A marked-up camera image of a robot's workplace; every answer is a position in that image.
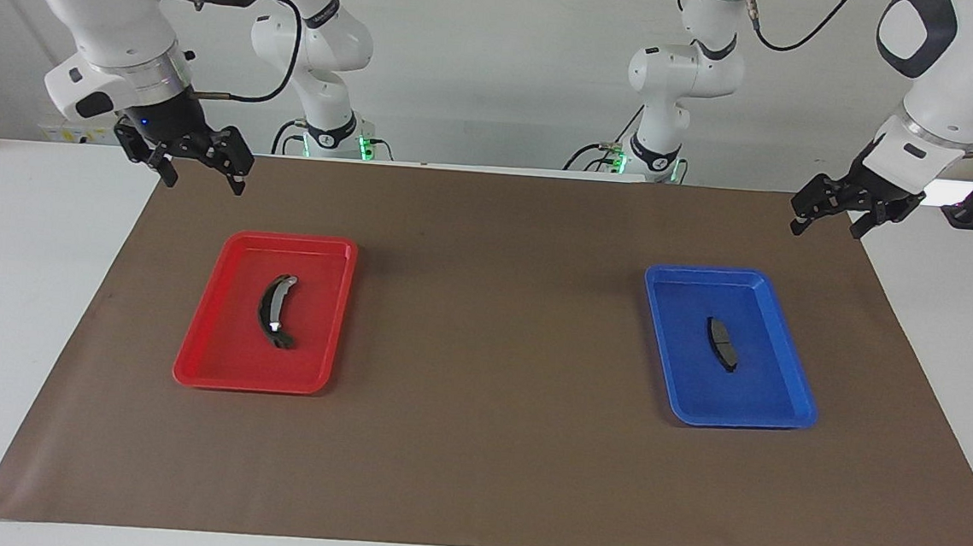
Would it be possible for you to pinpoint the white power strip box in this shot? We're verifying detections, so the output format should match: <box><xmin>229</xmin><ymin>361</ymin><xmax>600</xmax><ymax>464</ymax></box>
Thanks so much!
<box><xmin>38</xmin><ymin>118</ymin><xmax>121</xmax><ymax>147</ymax></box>

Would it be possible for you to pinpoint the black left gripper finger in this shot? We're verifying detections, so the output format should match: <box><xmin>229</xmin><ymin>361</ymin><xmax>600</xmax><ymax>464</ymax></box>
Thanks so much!
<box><xmin>848</xmin><ymin>191</ymin><xmax>925</xmax><ymax>244</ymax></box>
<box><xmin>789</xmin><ymin>172</ymin><xmax>858</xmax><ymax>239</ymax></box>

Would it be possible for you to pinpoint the black base cable bundle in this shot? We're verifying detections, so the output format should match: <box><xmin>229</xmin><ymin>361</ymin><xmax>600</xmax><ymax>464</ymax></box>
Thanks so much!
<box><xmin>564</xmin><ymin>103</ymin><xmax>644</xmax><ymax>178</ymax></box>

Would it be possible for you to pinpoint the brown table mat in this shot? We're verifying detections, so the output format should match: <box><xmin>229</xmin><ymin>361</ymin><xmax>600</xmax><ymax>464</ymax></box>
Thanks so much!
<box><xmin>0</xmin><ymin>136</ymin><xmax>973</xmax><ymax>546</ymax></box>

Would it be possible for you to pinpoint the blue plastic tray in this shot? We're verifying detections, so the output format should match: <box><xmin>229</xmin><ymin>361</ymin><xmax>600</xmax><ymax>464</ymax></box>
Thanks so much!
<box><xmin>635</xmin><ymin>262</ymin><xmax>828</xmax><ymax>436</ymax></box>

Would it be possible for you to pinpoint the small dark brake pad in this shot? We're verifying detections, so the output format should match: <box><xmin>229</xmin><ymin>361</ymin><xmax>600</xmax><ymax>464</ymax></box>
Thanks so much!
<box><xmin>704</xmin><ymin>315</ymin><xmax>742</xmax><ymax>373</ymax></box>

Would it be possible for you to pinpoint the red plastic tray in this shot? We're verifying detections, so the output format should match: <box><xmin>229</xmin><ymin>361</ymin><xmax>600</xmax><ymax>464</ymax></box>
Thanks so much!
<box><xmin>171</xmin><ymin>226</ymin><xmax>360</xmax><ymax>400</ymax></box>

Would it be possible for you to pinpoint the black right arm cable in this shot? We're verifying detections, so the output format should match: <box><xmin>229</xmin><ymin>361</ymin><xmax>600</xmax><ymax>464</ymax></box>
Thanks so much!
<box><xmin>189</xmin><ymin>0</ymin><xmax>305</xmax><ymax>108</ymax></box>

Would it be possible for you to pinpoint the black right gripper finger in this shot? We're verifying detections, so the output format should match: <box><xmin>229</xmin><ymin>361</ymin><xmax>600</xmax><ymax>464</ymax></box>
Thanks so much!
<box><xmin>110</xmin><ymin>123</ymin><xmax>182</xmax><ymax>189</ymax></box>
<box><xmin>192</xmin><ymin>124</ymin><xmax>258</xmax><ymax>197</ymax></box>

